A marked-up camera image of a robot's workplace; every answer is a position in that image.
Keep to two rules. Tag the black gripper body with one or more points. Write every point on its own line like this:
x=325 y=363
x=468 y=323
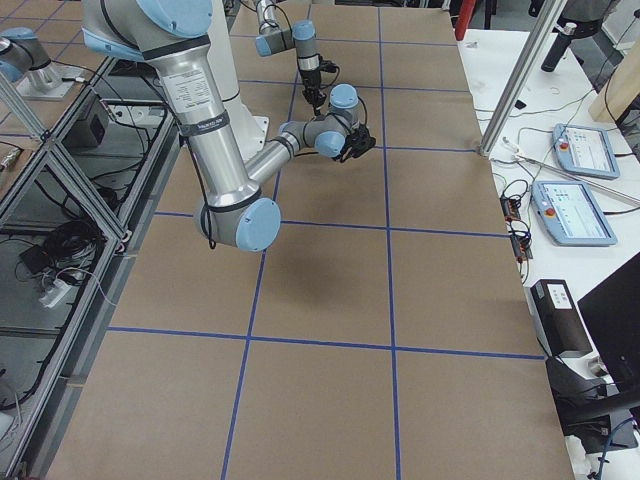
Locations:
x=309 y=80

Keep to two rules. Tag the white power strip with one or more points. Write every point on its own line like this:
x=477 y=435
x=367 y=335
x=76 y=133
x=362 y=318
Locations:
x=57 y=291

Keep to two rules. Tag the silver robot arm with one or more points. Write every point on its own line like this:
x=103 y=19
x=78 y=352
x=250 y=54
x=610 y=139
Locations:
x=173 y=38
x=274 y=38

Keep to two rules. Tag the red cylinder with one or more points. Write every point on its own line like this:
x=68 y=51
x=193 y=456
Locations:
x=465 y=15

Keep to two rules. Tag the black box white label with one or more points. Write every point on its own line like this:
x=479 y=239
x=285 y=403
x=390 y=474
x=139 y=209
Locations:
x=559 y=324

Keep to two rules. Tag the black cylinder stand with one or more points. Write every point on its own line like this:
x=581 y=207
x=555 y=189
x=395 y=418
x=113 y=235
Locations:
x=580 y=19

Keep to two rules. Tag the teach pendant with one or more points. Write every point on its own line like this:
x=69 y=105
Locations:
x=585 y=151
x=571 y=215

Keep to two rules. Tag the white pedestal column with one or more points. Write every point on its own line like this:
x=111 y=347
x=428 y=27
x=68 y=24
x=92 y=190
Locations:
x=250 y=131

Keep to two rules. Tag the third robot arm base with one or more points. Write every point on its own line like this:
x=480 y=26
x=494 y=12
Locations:
x=26 y=63

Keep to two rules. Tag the black monitor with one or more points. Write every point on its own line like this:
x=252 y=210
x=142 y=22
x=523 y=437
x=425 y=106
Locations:
x=610 y=312

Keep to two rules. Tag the wooden beam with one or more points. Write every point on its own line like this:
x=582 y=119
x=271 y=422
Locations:
x=620 y=90

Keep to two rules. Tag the long metal rod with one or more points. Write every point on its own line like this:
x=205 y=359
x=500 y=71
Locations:
x=602 y=188

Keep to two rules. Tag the aluminium frame post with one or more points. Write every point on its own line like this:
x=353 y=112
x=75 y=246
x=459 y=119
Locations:
x=533 y=45

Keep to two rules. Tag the far teach pendant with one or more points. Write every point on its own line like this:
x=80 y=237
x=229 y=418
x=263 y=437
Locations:
x=585 y=151

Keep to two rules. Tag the near teach pendant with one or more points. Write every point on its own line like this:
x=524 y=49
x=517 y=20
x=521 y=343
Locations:
x=571 y=215

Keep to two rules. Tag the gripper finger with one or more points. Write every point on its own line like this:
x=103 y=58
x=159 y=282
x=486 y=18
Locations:
x=309 y=96
x=317 y=104

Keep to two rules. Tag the black electronics board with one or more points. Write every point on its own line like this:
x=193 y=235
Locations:
x=518 y=230

